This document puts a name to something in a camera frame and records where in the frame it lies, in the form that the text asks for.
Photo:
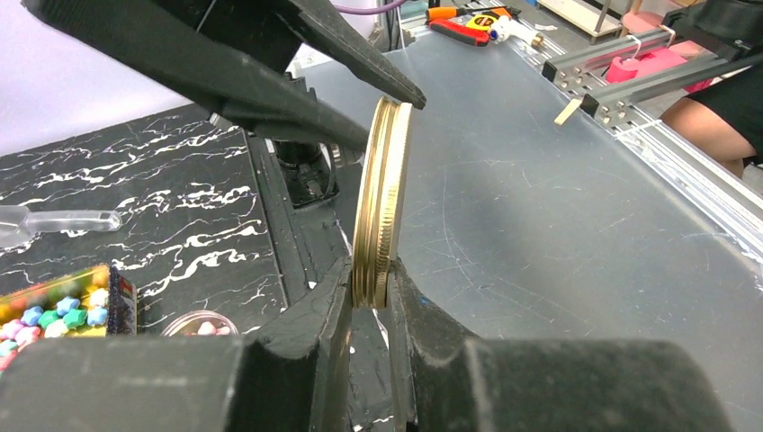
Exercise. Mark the orange black hand tool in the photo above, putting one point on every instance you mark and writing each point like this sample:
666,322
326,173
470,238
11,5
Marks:
479,27

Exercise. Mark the cream round jar lid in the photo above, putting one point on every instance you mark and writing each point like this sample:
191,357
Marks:
380,203

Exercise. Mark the aluminium frame rail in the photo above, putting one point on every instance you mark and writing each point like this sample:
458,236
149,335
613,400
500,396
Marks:
581,73

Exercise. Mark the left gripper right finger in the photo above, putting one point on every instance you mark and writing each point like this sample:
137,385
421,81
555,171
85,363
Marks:
447,378

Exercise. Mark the person leg in background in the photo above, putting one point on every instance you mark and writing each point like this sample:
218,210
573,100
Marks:
723,120

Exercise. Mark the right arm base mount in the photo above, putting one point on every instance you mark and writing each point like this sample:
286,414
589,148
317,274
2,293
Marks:
310,174

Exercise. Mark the pink foam block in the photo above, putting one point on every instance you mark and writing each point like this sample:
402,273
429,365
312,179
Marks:
630,67

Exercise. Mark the clear glass jar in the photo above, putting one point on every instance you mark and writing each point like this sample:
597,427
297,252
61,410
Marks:
200,323

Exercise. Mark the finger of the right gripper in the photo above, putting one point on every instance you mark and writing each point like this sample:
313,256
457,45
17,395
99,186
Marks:
146,38
320,25

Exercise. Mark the tin of multicolour star candies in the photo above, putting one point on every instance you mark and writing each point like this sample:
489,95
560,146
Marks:
95,302

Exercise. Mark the translucent plastic scoop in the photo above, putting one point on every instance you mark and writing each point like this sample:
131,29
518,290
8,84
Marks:
19,225

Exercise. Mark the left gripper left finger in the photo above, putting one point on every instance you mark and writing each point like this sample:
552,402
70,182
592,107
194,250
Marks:
289,375

